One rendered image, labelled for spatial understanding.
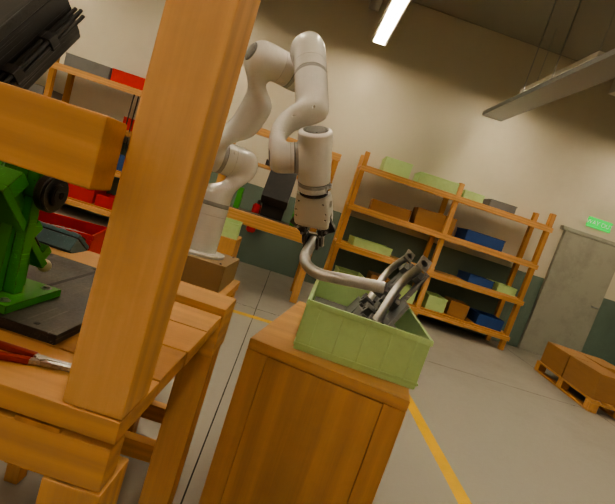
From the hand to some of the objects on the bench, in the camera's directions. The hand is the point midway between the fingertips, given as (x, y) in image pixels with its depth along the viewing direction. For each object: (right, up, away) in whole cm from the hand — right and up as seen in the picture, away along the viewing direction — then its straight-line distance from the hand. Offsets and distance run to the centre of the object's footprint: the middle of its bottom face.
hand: (312, 240), depth 114 cm
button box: (-78, -4, +7) cm, 78 cm away
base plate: (-97, 0, -22) cm, 99 cm away
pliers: (-46, -20, -51) cm, 72 cm away
